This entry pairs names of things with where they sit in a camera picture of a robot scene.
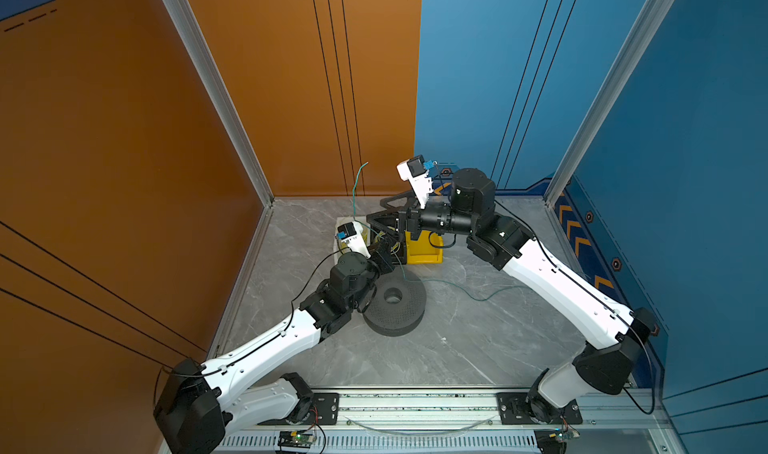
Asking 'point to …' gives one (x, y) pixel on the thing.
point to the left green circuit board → (294, 439)
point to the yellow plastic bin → (421, 251)
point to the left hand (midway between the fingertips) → (394, 237)
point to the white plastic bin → (344, 247)
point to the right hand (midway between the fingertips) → (375, 211)
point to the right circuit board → (565, 434)
